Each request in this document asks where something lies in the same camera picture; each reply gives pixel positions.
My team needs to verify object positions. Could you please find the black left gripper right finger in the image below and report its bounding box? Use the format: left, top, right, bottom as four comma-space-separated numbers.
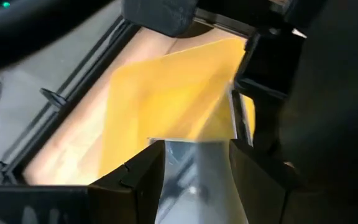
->
228, 138, 303, 224

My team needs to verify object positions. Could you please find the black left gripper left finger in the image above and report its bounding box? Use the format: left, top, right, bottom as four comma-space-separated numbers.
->
87, 139, 167, 224

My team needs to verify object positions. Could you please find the clear CD jewel case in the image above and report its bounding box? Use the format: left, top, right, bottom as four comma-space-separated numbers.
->
147, 136, 250, 224

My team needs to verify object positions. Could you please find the yellow translucent plastic bin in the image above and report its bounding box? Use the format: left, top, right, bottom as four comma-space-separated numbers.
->
99, 36, 257, 180

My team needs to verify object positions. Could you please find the black frame clamp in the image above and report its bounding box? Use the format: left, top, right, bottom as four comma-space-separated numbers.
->
39, 87, 69, 109

